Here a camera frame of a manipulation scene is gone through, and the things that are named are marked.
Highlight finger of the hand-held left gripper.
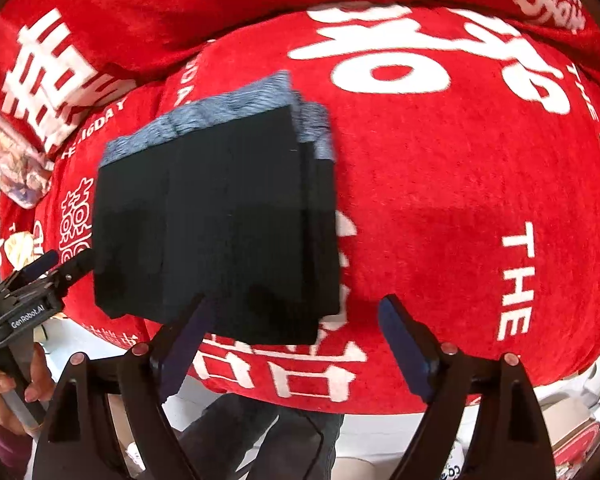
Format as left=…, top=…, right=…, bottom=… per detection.
left=0, top=249, right=61, bottom=293
left=47, top=248, right=97, bottom=288

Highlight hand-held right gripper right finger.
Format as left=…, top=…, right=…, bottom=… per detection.
left=377, top=294, right=558, bottom=480

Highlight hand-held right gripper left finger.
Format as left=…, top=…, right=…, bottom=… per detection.
left=31, top=294, right=216, bottom=480

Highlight black pants with grey waistband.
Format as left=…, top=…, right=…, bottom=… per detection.
left=92, top=71, right=342, bottom=346

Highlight person's left hand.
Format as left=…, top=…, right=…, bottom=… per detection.
left=0, top=342, right=57, bottom=437

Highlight pale yellow soft item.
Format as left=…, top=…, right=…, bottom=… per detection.
left=2, top=231, right=37, bottom=272

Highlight colourful printed pillow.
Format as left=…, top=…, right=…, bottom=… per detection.
left=0, top=99, right=55, bottom=210

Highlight person's legs in jeans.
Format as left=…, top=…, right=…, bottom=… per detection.
left=177, top=392, right=346, bottom=480

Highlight red printed blanket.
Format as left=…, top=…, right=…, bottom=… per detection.
left=0, top=2, right=600, bottom=416

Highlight cardboard box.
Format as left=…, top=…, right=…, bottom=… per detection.
left=547, top=395, right=600, bottom=468

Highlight folded red printed quilt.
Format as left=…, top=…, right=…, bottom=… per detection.
left=0, top=0, right=600, bottom=157

